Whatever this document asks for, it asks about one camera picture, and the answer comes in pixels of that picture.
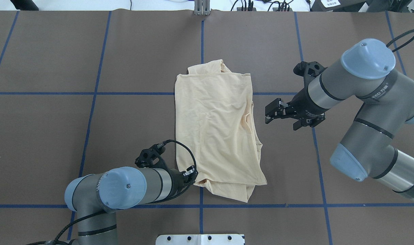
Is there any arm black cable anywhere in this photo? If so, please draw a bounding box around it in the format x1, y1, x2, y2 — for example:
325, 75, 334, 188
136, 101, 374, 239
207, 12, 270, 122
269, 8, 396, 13
25, 140, 198, 245
386, 29, 414, 53

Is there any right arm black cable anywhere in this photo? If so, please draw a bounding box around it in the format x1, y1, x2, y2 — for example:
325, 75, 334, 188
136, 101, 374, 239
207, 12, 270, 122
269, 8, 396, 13
386, 29, 414, 53

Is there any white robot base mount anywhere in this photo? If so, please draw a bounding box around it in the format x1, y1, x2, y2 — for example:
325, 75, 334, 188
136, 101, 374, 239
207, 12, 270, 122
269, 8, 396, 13
155, 234, 245, 245

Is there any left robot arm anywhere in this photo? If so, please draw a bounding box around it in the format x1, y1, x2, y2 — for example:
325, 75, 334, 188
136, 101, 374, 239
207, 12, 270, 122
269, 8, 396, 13
47, 140, 198, 245

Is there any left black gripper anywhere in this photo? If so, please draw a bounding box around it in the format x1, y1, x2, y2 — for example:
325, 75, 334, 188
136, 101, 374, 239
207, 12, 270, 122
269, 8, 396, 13
135, 143, 198, 199

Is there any grey aluminium frame post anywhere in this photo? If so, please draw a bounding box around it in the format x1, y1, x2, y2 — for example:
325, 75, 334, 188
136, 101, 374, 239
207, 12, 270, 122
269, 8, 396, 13
194, 0, 211, 16

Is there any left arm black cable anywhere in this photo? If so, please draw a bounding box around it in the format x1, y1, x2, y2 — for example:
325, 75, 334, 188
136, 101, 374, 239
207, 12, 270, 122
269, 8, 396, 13
25, 140, 198, 245

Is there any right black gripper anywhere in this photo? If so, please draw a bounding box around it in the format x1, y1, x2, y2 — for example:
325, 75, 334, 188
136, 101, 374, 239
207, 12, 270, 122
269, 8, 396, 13
265, 61, 327, 131

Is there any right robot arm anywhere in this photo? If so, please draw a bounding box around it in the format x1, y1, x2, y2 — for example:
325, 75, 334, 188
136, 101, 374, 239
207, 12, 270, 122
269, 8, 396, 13
265, 38, 414, 202

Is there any cream printed t-shirt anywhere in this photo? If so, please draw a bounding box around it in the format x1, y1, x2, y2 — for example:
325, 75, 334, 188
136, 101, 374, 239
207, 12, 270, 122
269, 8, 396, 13
174, 59, 267, 203

